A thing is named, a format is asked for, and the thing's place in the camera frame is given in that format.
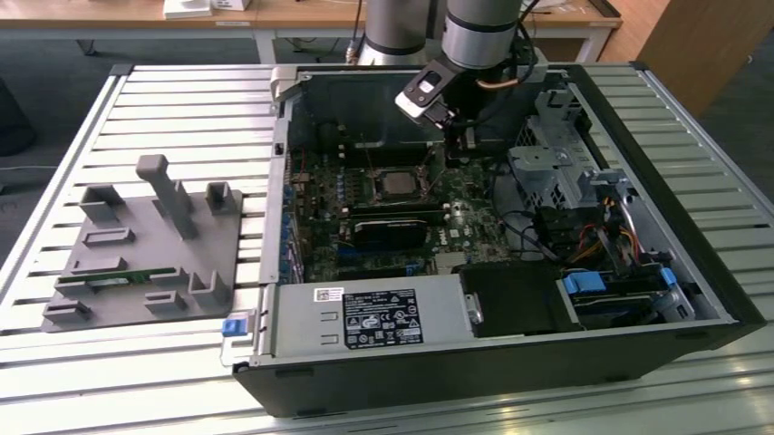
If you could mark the silver CPU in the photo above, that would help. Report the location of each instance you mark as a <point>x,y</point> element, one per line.
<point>396,182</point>

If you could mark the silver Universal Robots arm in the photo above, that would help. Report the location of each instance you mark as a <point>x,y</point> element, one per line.
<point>480,41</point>

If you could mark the CPU socket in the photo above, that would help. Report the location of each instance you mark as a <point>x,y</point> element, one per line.
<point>392,197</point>

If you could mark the silver drive cage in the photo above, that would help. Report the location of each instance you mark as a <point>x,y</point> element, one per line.
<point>538,174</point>

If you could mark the green motherboard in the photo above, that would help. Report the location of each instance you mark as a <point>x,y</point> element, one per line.
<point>478,217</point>

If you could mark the black flat device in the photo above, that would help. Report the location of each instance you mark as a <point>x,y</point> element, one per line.
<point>604,6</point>

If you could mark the black graphics card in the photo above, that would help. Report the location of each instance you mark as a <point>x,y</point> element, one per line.
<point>389,235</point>

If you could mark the silver chipset heatsink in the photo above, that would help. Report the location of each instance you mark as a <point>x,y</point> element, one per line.
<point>450,263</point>

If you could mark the wooden cabinet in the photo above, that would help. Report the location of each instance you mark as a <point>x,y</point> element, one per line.
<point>695,45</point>

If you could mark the white box with dark print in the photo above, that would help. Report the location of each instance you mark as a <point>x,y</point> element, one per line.
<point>232,4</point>

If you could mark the black plastic shroud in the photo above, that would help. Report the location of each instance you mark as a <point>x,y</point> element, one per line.
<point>514,299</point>

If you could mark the blue disk carrier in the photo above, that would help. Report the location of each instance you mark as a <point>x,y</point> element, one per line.
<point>583,283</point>

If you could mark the plain white box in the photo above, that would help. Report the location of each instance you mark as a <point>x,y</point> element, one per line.
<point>187,11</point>

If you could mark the small blue clip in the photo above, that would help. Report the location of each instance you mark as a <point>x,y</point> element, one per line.
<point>667,278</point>

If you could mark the black hard disk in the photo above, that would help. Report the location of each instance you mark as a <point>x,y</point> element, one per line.
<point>610,310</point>

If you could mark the silver power supply unit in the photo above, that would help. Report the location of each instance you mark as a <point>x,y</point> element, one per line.
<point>296,317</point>

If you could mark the wooden desk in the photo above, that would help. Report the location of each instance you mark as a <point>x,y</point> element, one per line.
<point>120,20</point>

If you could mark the grey parts rack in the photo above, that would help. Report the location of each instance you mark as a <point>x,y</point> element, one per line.
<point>157,254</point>

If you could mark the blue case latch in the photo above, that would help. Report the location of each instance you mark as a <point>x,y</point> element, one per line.
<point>235,328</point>

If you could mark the black open PC case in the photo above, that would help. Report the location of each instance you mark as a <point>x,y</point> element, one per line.
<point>423,389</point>

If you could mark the green RAM stick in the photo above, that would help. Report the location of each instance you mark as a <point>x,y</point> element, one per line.
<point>141,275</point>

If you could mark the white-rimmed wrist camera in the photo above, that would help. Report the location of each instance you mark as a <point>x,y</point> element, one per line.
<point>423,90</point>

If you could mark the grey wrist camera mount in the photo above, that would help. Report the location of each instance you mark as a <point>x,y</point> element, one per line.
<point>532,72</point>

